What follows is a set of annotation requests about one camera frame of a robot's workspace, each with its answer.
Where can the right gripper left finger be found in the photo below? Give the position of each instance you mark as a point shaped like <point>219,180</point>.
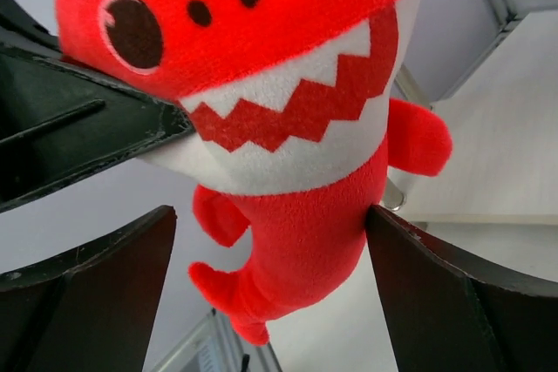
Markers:
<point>91,308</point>

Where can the red shark plush toy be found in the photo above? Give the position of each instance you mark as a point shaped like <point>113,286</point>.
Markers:
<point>295,128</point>

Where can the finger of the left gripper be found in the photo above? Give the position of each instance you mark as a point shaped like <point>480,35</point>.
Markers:
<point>62,123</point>

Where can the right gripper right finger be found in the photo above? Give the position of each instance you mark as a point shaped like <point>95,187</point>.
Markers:
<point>447,309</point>

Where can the white two-tier wooden shelf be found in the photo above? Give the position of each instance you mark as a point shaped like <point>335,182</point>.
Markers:
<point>499,131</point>

